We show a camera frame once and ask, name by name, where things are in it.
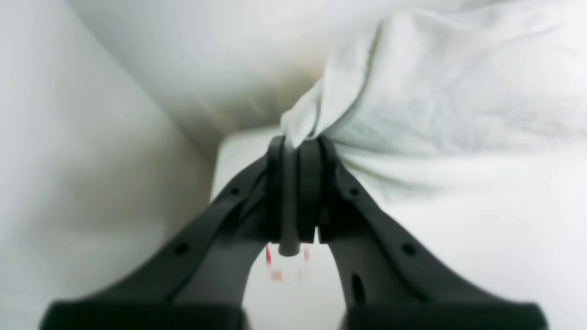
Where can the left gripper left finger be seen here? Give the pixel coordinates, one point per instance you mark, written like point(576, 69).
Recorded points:
point(197, 281)

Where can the red tape rectangle marking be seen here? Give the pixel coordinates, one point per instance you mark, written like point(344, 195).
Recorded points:
point(288, 269)

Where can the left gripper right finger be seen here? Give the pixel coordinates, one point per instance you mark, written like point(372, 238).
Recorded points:
point(390, 280)

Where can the white t-shirt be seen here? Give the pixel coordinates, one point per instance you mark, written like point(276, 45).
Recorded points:
point(465, 119)

